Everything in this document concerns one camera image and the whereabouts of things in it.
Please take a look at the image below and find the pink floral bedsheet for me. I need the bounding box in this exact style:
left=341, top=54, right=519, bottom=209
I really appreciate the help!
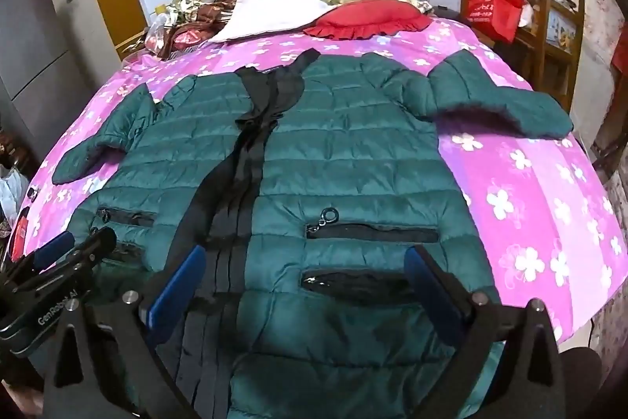
left=20, top=16, right=628, bottom=351

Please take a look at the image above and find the clear plastic bag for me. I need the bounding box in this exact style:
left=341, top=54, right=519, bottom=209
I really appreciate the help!
left=144, top=11, right=173, bottom=53

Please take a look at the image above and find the red plastic bag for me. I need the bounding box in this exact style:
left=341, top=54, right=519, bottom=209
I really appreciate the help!
left=464, top=0, right=525, bottom=44

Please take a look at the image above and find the green puffer jacket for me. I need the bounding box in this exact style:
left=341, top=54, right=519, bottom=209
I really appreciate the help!
left=51, top=48, right=575, bottom=419

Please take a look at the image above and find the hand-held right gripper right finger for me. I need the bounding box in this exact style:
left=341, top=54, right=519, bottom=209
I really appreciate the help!
left=403, top=245, right=571, bottom=419

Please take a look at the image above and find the wooden chair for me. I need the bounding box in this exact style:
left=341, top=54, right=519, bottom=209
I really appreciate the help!
left=510, top=0, right=587, bottom=115

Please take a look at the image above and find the grey refrigerator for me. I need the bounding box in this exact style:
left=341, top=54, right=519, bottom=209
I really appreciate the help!
left=0, top=0, right=129, bottom=165

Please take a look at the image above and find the red ruffled pillow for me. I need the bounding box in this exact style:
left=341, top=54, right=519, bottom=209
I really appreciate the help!
left=303, top=0, right=433, bottom=41

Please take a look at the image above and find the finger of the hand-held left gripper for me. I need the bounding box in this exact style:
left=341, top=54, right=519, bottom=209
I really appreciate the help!
left=0, top=231, right=76, bottom=285
left=12, top=227, right=118, bottom=295

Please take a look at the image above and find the red packet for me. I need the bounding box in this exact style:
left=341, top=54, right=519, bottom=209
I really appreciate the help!
left=9, top=207, right=31, bottom=263

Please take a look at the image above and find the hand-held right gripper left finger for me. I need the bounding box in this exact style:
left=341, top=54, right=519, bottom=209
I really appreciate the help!
left=43, top=245, right=207, bottom=419

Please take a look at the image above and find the white pillow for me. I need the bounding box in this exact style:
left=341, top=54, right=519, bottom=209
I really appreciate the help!
left=213, top=0, right=339, bottom=43

